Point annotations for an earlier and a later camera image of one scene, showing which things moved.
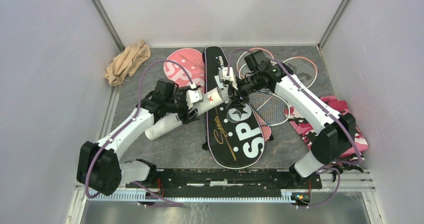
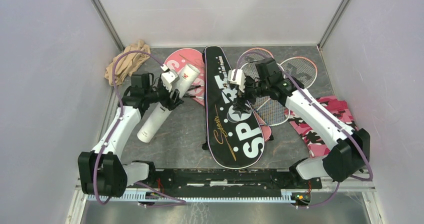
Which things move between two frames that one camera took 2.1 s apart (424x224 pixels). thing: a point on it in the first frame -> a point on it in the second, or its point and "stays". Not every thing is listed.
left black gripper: x=185 y=117 -> x=170 y=104
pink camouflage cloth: x=309 y=131 stays
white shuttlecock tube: x=212 y=99 -> x=187 y=74
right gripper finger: x=236 y=101 -> x=241 y=107
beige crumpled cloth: x=127 y=62 stays
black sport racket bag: x=234 y=136 stays
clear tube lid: x=234 y=115 stays
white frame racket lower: x=272 y=109 stays
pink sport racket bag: x=193 y=63 stays
